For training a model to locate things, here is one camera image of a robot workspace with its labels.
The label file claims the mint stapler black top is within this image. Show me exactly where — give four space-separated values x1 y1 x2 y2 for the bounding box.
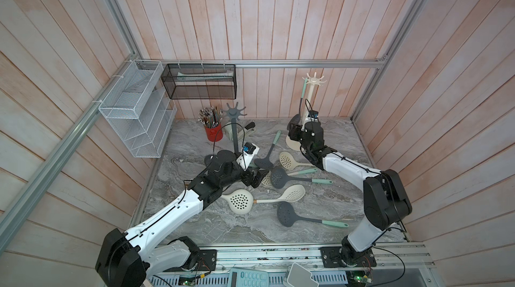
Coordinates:
238 122 256 139

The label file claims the white wire mesh shelf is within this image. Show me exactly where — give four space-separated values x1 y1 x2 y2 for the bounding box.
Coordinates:
99 60 177 158

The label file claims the aluminium rail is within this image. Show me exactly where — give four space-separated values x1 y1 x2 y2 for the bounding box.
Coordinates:
132 242 437 274

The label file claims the cream utensil rack stand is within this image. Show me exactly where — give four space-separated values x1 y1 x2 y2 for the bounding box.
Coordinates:
299 72 324 126

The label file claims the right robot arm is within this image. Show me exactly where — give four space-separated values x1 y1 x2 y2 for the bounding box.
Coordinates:
287 120 413 258

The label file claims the grey calculator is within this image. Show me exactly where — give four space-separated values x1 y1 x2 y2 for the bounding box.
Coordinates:
227 268 270 287

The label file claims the grey skimmer hung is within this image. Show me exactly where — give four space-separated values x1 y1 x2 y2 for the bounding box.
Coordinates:
287 78 308 131
270 168 333 189

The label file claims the grey skimmer near grey rack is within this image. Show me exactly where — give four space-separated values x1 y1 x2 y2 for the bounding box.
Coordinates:
255 130 282 170

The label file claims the grey skimmer front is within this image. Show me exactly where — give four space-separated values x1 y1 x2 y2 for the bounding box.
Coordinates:
277 202 349 228

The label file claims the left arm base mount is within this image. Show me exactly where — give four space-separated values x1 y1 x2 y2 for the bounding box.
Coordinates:
170 236 217 272

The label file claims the grey utensil rack stand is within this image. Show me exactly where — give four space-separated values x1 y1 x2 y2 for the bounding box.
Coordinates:
223 102 246 158

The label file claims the large cream skimmer left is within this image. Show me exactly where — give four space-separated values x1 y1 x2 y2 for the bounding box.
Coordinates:
221 189 253 215

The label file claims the cream skimmer under pile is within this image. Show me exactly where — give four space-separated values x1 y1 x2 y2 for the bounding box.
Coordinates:
262 168 317 186

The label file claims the grey plastic box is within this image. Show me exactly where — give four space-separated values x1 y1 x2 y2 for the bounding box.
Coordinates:
283 263 319 287

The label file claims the bundle of pencils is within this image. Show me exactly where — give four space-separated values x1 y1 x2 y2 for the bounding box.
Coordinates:
198 106 223 129

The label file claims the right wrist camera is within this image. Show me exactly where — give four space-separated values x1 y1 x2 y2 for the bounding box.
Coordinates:
303 110 319 126

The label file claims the red metal pencil cup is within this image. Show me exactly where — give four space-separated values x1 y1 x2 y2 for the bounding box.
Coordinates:
205 124 223 142

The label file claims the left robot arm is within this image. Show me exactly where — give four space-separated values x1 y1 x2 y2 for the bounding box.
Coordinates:
95 147 262 286

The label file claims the cream skimmer centre front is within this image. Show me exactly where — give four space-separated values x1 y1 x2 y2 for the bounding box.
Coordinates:
253 185 306 204

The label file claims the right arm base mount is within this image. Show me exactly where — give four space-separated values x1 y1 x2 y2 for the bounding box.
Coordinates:
320 244 377 268

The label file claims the mint green pencil sharpener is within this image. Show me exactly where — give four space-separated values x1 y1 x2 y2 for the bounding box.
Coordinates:
223 122 233 140

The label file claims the black mesh wall basket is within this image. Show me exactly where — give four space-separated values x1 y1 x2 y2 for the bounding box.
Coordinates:
161 63 237 100

